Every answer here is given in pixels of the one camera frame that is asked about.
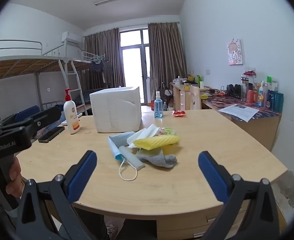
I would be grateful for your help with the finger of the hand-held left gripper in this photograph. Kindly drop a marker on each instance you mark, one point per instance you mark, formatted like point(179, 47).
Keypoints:
point(47, 116)
point(24, 113)

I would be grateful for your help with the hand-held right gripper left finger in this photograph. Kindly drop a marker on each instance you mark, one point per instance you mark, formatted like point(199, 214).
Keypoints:
point(82, 172)

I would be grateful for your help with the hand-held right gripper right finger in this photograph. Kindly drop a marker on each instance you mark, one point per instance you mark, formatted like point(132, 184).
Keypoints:
point(212, 175)

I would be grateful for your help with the small blue labelled bottle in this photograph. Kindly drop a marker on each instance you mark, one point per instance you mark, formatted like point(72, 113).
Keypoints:
point(114, 145)

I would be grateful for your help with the translucent white plastic tube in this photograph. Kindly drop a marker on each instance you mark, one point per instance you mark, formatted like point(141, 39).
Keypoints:
point(133, 158)

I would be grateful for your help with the grey cloth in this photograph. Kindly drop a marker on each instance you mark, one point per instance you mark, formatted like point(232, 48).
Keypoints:
point(159, 158)

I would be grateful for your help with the floral packet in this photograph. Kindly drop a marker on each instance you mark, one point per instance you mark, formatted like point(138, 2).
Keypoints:
point(168, 131)

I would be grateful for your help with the yellow sponge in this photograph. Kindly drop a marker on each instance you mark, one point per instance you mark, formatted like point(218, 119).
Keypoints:
point(157, 142)

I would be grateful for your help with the white foam box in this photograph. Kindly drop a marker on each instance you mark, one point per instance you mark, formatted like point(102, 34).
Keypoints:
point(114, 110)

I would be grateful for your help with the white tissue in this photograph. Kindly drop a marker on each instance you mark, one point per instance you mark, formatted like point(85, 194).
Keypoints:
point(143, 132)

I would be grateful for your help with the person's left hand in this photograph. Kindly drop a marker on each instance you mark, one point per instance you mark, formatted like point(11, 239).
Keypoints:
point(15, 168)

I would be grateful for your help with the black phone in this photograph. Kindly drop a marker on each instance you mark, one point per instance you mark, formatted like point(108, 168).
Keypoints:
point(51, 134)

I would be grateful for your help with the white lotion bottle red pump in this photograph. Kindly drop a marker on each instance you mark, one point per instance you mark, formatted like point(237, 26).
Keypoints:
point(71, 117)

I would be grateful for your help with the grey metal ladder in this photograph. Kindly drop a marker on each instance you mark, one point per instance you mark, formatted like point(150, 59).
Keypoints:
point(77, 87)

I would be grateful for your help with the blue plaid mattress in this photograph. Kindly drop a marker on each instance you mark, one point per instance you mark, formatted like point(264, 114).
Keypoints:
point(92, 93)

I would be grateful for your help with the person's shoe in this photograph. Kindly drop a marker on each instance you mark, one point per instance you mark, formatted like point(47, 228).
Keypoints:
point(112, 228)

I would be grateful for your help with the desk with patterned cloth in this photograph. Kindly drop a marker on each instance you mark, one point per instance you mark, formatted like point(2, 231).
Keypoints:
point(259, 127)

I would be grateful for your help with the printed paper sheet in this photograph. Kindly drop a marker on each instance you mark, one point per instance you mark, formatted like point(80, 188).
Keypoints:
point(238, 112)

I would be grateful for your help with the red snack packet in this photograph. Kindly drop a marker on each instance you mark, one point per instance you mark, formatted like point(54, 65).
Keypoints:
point(179, 113)

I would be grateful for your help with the hanging dark clothes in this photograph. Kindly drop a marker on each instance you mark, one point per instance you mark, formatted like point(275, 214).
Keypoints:
point(103, 71)

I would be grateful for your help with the white air conditioner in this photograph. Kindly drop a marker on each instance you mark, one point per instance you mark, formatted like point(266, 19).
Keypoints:
point(70, 38)

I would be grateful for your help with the clear plastic bottle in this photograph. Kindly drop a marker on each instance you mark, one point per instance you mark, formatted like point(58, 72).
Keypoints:
point(165, 106)

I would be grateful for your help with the blue spray bottle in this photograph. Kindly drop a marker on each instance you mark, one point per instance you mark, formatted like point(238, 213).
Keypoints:
point(158, 108)

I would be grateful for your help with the black headphones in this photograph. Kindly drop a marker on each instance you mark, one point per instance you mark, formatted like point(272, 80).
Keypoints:
point(233, 90)

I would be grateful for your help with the orange bottle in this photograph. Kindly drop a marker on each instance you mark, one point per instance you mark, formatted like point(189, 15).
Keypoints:
point(251, 96)

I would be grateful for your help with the brown curtain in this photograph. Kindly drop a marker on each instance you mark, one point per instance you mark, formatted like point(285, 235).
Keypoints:
point(167, 55)
point(112, 52)

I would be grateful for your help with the cartoon print bottle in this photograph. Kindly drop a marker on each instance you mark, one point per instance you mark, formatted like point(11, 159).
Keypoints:
point(260, 97)

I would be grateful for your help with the orange bag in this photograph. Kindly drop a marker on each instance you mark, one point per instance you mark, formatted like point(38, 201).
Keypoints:
point(152, 104)

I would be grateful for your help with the clear thermos bottle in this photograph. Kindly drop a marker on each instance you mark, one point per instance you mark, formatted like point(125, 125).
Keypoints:
point(244, 87)

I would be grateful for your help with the dark blue bottle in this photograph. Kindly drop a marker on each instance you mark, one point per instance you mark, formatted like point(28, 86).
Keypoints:
point(269, 100)

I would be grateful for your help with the teal bottle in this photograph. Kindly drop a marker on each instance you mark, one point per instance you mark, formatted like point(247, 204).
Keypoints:
point(278, 102)

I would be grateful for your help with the yellow kettle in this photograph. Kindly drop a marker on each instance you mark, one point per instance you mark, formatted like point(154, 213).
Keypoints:
point(191, 78)

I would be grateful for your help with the white pot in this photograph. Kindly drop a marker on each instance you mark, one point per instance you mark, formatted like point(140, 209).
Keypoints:
point(179, 81)

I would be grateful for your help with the glass balcony door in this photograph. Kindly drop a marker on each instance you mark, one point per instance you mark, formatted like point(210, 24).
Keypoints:
point(134, 65)

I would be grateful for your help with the green cap white bottle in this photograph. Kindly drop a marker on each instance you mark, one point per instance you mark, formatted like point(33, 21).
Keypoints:
point(270, 83)

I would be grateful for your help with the red lid container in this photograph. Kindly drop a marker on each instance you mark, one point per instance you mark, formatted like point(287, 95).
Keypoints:
point(249, 73)

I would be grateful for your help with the white double wall socket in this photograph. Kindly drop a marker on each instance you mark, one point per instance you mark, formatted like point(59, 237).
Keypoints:
point(250, 68)

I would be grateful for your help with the cartoon wall poster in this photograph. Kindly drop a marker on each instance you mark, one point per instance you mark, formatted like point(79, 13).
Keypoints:
point(235, 52)

